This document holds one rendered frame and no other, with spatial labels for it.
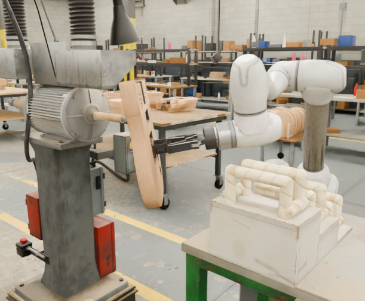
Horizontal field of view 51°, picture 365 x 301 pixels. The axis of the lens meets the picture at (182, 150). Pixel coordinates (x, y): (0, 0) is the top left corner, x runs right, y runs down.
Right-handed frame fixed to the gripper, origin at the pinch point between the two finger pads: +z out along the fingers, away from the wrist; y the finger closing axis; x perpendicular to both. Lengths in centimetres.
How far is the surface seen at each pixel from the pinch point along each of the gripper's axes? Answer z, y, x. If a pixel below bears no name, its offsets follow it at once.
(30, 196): 76, 70, -32
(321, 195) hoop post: -48, -14, -20
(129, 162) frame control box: 20, 67, -21
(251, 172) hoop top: -26.6, -24.9, -5.4
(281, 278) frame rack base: -30, -34, -32
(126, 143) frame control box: 20, 66, -11
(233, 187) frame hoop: -21.7, -20.6, -10.4
